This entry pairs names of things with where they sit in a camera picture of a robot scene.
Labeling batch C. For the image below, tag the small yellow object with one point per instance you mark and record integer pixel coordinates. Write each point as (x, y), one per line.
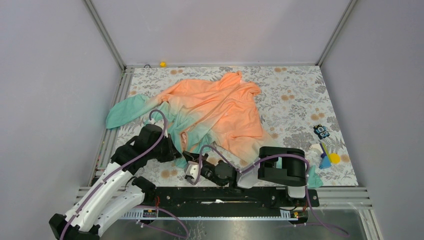
(162, 64)

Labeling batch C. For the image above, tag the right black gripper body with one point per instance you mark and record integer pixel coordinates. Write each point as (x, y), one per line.
(209, 172)

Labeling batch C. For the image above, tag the white toy piece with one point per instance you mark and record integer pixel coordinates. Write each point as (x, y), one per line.
(317, 148)

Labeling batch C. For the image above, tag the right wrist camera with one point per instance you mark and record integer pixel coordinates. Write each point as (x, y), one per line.
(191, 172)

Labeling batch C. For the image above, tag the blue toy block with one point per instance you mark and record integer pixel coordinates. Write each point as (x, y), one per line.
(325, 162)

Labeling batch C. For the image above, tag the aluminium frame post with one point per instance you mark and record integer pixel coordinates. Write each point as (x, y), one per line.
(336, 32)
(91, 8)

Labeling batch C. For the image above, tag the right aluminium frame post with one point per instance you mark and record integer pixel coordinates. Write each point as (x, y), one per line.
(336, 32)

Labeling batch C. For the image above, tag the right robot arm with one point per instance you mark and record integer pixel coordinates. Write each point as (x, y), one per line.
(278, 165)

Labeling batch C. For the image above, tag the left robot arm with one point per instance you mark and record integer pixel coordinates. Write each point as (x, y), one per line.
(118, 189)

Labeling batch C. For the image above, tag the floral patterned table mat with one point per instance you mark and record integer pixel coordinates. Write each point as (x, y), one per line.
(292, 101)

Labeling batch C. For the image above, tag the blue owl toy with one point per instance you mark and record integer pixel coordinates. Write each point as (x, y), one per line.
(321, 131)

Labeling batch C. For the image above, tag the orange and teal jacket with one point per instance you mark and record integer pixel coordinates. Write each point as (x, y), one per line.
(201, 112)

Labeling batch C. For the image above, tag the left aluminium frame post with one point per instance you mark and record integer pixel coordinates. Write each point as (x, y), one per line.
(91, 8)

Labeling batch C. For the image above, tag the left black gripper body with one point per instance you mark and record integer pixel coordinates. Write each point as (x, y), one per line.
(163, 152)

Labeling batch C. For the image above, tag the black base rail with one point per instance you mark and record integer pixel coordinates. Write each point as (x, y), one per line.
(223, 202)

